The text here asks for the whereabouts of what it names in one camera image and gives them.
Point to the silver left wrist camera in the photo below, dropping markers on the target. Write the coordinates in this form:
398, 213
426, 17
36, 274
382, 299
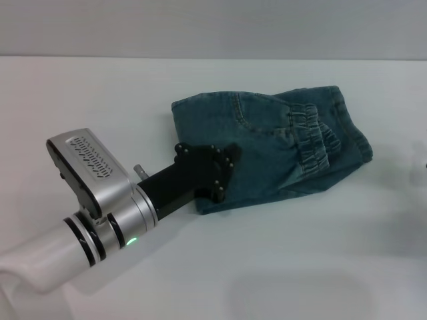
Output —
90, 166

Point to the blue denim shorts with embroidery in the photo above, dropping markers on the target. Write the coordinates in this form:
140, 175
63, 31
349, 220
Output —
267, 150

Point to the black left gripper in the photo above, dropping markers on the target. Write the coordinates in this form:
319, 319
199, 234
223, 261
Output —
183, 176

